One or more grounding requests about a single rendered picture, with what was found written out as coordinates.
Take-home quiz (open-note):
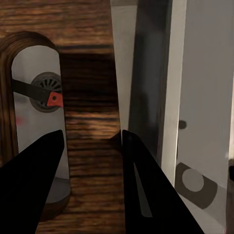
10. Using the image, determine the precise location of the cutting board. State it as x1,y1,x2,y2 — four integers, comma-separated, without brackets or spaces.
0,0,126,234

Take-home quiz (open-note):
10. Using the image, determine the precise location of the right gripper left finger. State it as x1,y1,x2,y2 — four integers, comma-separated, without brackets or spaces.
0,130,64,234

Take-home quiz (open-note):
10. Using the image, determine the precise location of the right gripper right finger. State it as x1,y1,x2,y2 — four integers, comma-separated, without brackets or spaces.
122,130,205,234

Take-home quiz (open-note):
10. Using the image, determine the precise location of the parer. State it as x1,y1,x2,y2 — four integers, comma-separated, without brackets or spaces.
12,79,63,108

